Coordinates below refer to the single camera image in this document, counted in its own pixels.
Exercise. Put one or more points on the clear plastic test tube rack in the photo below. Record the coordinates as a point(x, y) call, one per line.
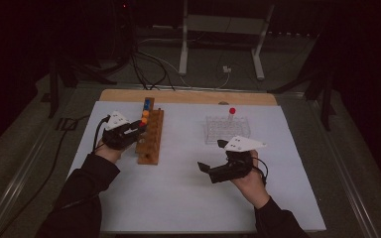
point(223, 130)

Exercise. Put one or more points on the person's left hand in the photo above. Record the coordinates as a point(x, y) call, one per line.
point(110, 154)

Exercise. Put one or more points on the white metal stand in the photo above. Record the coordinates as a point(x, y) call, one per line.
point(223, 24)

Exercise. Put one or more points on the black stand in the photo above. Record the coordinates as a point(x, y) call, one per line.
point(325, 102)
point(53, 89)

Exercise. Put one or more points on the red capped test tube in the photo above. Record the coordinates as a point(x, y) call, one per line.
point(232, 110)
point(142, 124)

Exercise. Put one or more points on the wooden test tube rack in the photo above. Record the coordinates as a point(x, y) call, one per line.
point(152, 145)

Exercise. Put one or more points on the white table mat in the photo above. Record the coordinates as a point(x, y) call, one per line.
point(178, 198)

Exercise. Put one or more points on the blue capped test tube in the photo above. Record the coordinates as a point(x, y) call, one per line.
point(148, 102)
point(147, 107)

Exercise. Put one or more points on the person's right hand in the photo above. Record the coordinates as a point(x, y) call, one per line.
point(253, 188)

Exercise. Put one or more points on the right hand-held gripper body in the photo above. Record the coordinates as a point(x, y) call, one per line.
point(234, 168)

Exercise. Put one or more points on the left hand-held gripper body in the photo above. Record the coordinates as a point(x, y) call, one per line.
point(117, 139)

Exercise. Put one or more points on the grey round table grommet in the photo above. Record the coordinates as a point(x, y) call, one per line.
point(223, 103)

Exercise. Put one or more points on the metal rail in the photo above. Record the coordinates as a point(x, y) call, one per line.
point(344, 165)
point(16, 183)

